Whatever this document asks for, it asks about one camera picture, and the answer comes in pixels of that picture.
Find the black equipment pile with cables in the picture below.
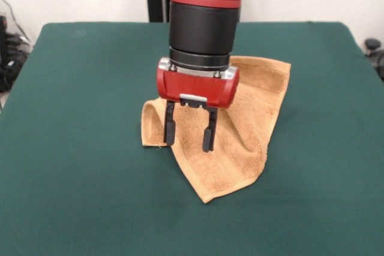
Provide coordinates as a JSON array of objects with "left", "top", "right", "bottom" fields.
[{"left": 0, "top": 15, "right": 32, "bottom": 94}]

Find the dark green table cloth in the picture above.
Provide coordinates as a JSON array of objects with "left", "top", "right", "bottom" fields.
[{"left": 0, "top": 21, "right": 384, "bottom": 256}]

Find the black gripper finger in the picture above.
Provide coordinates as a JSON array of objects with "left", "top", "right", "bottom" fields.
[
  {"left": 202, "top": 107, "right": 218, "bottom": 153},
  {"left": 163, "top": 100, "right": 176, "bottom": 146}
]

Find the tan terry towel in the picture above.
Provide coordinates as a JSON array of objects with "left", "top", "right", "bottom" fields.
[{"left": 140, "top": 56, "right": 292, "bottom": 204}]

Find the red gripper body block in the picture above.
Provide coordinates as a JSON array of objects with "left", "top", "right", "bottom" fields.
[{"left": 155, "top": 56, "right": 241, "bottom": 110}]

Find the grey office chair base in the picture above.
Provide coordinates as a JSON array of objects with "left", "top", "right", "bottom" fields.
[{"left": 364, "top": 38, "right": 384, "bottom": 82}]

